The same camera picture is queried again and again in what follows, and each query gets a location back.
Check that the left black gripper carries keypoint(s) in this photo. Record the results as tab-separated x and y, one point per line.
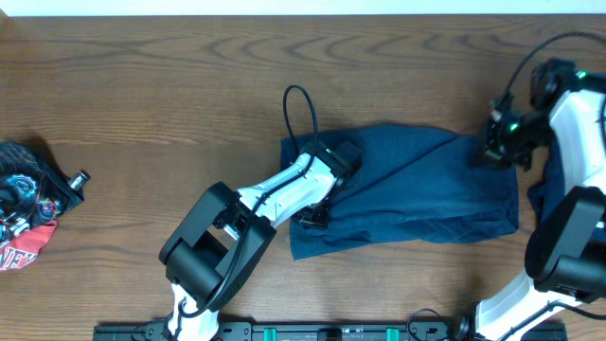
320	222

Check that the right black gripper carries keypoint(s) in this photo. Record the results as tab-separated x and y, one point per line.
493	155

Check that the dark blue shorts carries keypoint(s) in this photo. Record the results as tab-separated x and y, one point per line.
415	184

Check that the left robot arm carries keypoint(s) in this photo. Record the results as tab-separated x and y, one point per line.
215	249

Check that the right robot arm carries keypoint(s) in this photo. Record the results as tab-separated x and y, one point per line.
564	263

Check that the dark blue garment at right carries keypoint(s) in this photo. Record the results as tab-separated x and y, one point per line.
546	194

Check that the small black metal cylinder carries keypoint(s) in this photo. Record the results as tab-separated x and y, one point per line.
78	180

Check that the black printed t-shirt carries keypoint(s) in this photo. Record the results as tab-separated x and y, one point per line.
32	192

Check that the red printed garment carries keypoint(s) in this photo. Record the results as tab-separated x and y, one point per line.
25	249

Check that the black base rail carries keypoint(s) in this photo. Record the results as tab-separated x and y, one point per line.
244	331

